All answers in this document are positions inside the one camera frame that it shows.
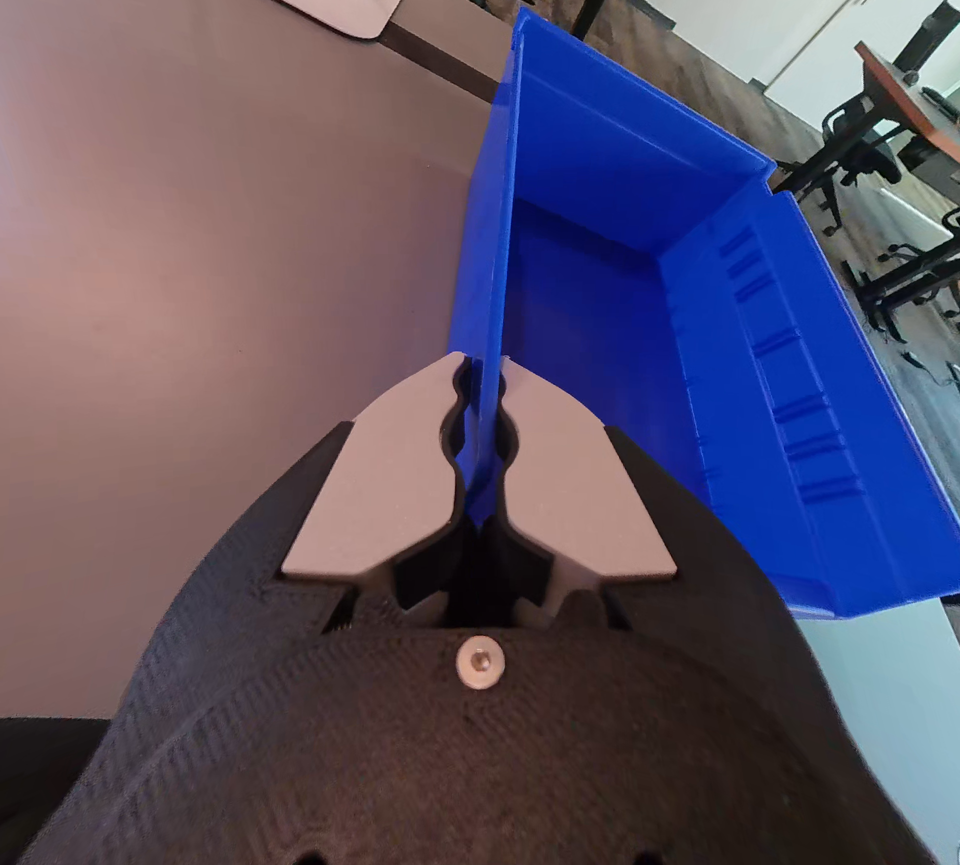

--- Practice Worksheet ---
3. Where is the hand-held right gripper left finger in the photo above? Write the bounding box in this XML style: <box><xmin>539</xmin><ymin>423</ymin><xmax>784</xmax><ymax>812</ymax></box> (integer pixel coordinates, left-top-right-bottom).
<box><xmin>279</xmin><ymin>351</ymin><xmax>471</xmax><ymax>577</ymax></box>

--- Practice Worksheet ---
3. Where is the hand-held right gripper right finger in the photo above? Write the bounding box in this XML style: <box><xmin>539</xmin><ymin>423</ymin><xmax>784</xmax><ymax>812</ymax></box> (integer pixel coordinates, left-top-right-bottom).
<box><xmin>497</xmin><ymin>357</ymin><xmax>680</xmax><ymax>594</ymax></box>

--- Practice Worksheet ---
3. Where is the blue plastic bin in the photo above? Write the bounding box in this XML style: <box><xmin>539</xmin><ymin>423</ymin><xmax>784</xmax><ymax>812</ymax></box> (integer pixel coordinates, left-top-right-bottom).
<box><xmin>447</xmin><ymin>6</ymin><xmax>960</xmax><ymax>619</ymax></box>

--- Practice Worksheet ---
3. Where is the wood-top office desk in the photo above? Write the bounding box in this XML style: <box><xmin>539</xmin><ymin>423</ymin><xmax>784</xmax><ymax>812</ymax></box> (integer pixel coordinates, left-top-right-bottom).
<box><xmin>772</xmin><ymin>40</ymin><xmax>960</xmax><ymax>206</ymax></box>

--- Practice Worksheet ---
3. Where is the black desk monitor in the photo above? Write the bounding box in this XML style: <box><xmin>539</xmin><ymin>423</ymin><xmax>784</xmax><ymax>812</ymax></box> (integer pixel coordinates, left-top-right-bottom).
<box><xmin>892</xmin><ymin>0</ymin><xmax>960</xmax><ymax>73</ymax></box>

